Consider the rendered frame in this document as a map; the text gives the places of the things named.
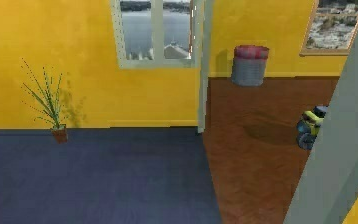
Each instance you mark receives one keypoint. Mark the grey laundry basket red cloth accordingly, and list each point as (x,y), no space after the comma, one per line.
(248,70)

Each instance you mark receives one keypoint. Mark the grey framed window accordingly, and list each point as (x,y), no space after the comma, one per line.
(157,33)

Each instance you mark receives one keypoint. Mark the green house plant brown pot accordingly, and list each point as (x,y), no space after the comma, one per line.
(53,115)

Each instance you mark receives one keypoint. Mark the yellow and blue toy vehicle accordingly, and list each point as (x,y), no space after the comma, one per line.
(309,127)

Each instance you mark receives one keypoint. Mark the framed landscape picture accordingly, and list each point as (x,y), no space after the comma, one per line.
(332,28)

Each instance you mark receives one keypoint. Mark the grey door frame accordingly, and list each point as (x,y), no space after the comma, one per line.
(340,140)

